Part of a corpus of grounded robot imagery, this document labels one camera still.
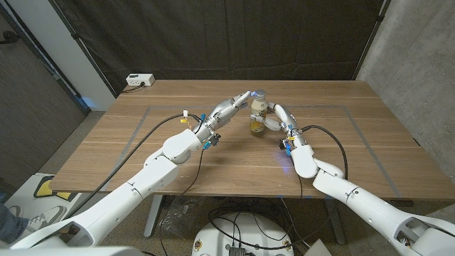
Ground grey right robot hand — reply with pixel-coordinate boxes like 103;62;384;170
249;102;307;149

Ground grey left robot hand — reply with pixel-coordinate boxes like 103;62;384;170
193;90;257;142

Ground pineapple mango tea bottle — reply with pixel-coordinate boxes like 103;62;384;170
249;90;268;134

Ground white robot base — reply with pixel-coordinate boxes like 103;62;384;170
191;212;295;256

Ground black backdrop curtain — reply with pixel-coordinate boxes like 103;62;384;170
49;0;392;97

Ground white power strip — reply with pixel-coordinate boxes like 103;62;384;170
125;73;156;87

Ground grey table leg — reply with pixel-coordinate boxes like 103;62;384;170
323;198;346;245
143;194;164;238

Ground clear plastic bag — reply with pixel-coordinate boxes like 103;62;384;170
158;195;207;238

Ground black backdrop stand pole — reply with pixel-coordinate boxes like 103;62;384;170
48;0;118;97
353;0;391;81

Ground white flat board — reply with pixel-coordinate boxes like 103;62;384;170
304;238;333;256

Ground white sneaker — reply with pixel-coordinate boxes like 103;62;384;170
9;205;67;235

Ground blue jeans leg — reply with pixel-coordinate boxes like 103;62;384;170
0;203;29;245

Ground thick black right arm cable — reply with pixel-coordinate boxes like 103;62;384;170
301;124;348;181

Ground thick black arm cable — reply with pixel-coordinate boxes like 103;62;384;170
301;124;348;181
63;112;202;220

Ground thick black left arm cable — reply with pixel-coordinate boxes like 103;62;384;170
63;112;202;220

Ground thin black left wrist cable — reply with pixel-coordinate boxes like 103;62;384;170
158;147;204;256

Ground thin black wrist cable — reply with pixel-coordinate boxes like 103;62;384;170
297;166;304;200
158;147;204;256

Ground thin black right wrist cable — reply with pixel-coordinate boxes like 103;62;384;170
297;166;304;200

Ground black power strip cable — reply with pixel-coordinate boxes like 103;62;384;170
120;82;146;94

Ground tangled black floor cables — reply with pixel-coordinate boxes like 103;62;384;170
208;198;310;252

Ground black door handle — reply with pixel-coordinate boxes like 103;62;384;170
0;31;21;46

